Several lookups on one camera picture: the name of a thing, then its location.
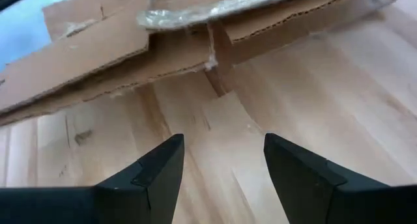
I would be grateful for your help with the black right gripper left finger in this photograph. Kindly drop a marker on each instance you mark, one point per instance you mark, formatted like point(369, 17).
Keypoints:
point(114, 204)

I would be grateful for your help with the brown taped cardboard box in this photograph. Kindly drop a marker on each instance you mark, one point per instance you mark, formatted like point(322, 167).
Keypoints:
point(97, 54)

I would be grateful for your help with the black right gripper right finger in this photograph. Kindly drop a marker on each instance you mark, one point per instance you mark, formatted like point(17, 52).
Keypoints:
point(325, 201)

